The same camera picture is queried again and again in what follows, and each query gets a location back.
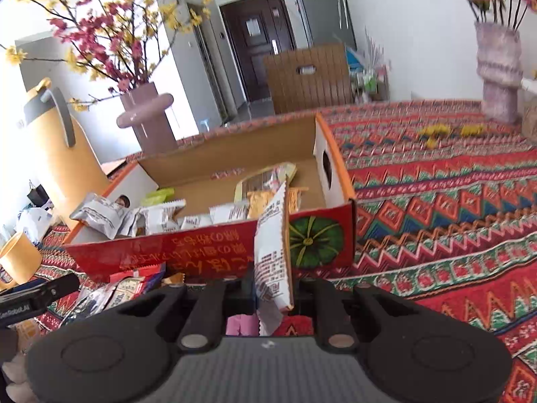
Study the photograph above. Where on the pink snack packet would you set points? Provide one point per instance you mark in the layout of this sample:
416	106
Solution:
241	325

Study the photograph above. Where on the yellow thermos jug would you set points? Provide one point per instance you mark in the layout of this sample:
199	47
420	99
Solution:
71	168

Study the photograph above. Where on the wooden chair back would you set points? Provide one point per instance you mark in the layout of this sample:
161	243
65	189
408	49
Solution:
310	88

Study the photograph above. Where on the red cartoon snack packet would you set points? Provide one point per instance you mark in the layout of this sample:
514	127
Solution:
132	285

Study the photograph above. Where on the red cardboard box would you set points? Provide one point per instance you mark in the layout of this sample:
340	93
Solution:
201	247

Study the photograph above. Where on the white and orange snack packet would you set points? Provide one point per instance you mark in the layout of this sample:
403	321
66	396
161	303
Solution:
272	256

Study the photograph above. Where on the person's left hand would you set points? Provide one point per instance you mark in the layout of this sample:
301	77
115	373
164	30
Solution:
14	380

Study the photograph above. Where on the small blue stool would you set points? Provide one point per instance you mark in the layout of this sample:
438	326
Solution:
204	124

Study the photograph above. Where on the yellow and red blossom branches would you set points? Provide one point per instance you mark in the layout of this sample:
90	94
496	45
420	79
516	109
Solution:
109	50

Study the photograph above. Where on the black paper bag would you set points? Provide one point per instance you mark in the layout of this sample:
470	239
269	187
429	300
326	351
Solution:
38	194

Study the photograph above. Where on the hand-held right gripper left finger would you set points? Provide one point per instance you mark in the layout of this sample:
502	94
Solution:
209	306

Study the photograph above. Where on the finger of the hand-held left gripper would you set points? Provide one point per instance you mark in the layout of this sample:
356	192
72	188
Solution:
63	287

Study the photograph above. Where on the white folded umbrella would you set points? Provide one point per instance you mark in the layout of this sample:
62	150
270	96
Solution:
342	4

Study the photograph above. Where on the red-edged silver snack packet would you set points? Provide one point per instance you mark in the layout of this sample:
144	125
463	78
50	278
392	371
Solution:
90	302

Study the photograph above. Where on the dark entrance door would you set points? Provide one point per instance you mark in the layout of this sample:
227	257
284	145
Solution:
251	58

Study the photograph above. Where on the light green snack packet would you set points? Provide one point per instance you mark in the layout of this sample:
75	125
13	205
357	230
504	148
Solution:
157	196

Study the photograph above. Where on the clear storage jar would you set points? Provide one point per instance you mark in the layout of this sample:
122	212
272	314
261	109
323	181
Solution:
529	121

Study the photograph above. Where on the textured pink vase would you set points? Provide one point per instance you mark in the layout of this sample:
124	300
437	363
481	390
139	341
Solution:
499	75

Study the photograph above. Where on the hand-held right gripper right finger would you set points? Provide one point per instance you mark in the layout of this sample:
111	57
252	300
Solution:
325	306

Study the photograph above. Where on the grey refrigerator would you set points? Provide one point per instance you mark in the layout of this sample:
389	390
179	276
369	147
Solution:
323	16

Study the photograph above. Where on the fallen yellow blossoms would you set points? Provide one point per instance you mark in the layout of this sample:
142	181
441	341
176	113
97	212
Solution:
434	132
472	129

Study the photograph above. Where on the white and blue plastic bag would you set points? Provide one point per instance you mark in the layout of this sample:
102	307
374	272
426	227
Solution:
33	222

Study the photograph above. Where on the small utility cart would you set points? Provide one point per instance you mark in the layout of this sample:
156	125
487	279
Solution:
369	79

